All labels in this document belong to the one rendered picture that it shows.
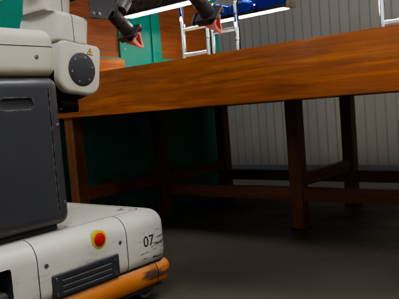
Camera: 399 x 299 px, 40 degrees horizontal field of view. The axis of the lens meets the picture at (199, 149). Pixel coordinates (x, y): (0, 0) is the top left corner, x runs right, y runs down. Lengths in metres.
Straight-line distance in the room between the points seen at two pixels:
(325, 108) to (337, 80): 2.22
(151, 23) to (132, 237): 1.75
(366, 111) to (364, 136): 0.17
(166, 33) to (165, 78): 1.15
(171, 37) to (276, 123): 1.24
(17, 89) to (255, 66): 0.81
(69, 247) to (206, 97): 0.80
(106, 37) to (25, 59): 1.48
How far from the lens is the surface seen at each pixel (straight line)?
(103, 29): 2.91
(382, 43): 1.68
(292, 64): 1.80
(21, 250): 1.43
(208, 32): 2.61
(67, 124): 2.59
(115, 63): 2.84
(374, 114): 3.81
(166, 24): 3.27
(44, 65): 1.50
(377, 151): 3.83
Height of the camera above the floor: 0.57
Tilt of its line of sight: 4 degrees down
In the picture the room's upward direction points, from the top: 5 degrees counter-clockwise
